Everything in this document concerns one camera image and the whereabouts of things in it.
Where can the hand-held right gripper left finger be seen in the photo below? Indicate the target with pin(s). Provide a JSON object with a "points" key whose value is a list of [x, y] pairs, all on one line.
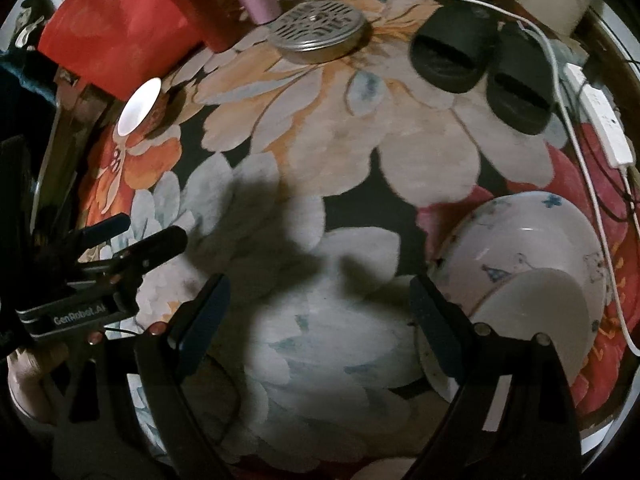
{"points": [[200, 325]]}

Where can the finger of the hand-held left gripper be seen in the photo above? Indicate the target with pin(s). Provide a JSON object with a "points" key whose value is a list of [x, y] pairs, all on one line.
{"points": [[150, 250], [107, 230]]}

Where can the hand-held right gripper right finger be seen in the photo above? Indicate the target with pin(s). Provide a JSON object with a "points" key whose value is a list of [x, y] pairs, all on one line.
{"points": [[440, 320]]}

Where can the white bear print plate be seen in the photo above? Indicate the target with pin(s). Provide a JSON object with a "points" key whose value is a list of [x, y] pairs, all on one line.
{"points": [[520, 230]]}

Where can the person's left hand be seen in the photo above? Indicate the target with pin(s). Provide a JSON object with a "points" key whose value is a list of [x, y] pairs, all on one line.
{"points": [[50, 365]]}

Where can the floral rug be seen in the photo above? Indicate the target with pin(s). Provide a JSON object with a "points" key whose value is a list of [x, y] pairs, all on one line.
{"points": [[325, 160]]}

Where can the black slipper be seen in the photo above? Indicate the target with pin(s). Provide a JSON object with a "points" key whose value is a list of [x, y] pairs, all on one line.
{"points": [[525, 85], [450, 47]]}

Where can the white power strip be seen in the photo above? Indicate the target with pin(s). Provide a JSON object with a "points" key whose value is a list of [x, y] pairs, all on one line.
{"points": [[605, 115]]}

